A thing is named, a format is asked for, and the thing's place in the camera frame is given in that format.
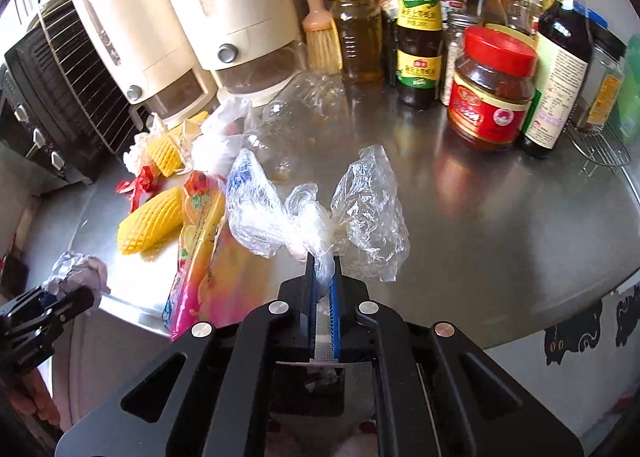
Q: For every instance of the crushed clear plastic bottle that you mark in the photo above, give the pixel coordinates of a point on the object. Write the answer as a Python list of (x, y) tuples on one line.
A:
[(290, 122)]

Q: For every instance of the black toaster oven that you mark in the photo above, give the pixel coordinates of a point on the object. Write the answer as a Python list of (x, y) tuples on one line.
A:
[(20, 102)]

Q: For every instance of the red lid sauce jar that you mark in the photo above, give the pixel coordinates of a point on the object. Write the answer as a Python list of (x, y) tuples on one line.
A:
[(487, 102)]

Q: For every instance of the blue print clear plastic bag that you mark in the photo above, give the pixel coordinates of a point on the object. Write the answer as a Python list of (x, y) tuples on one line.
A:
[(250, 197)]

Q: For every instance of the red candy wrapper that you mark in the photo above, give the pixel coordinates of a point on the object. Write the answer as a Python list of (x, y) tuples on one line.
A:
[(142, 179)]

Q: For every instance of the pink orange snack packet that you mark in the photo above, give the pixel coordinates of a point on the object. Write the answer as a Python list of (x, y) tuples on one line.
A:
[(197, 237)]

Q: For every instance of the person's left hand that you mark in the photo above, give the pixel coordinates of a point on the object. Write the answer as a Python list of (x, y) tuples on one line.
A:
[(32, 399)]

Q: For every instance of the black lid spice jar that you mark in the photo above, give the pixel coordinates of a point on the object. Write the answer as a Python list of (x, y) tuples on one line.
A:
[(602, 87)]

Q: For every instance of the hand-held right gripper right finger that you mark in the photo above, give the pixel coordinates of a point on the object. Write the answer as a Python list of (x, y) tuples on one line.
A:
[(339, 317)]

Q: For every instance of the black cat sticker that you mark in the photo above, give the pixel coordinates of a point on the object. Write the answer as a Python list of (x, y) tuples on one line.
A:
[(570, 332), (630, 312)]

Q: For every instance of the green plastic bottle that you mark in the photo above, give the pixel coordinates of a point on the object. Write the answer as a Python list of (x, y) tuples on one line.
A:
[(631, 82)]

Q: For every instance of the white plastic bag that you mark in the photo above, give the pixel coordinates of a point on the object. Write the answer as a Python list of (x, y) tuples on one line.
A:
[(225, 122)]

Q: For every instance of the yellow lid amber jar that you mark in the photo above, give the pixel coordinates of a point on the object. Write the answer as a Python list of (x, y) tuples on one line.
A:
[(357, 37)]

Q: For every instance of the steel lid spice jar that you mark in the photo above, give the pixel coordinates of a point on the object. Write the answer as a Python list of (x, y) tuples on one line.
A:
[(455, 57)]

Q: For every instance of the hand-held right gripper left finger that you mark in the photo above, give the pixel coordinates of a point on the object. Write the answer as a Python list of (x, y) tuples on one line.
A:
[(311, 312)]

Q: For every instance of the green cap dark sauce bottle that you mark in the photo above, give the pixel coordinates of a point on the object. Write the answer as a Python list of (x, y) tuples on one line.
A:
[(555, 62)]

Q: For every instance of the green label sauce bottle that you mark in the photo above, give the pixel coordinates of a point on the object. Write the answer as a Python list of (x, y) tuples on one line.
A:
[(419, 37)]

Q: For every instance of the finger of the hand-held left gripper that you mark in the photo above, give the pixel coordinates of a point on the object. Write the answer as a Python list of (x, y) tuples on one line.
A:
[(25, 304), (70, 307)]

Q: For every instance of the yellow corn cob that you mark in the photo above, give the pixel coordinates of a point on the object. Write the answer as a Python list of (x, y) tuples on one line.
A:
[(167, 152)]

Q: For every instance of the clear plastic wrapper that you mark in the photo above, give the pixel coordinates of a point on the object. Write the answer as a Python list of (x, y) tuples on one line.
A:
[(80, 269)]

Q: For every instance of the white foam fruit net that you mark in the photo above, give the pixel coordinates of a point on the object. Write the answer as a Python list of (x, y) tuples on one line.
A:
[(134, 152)]

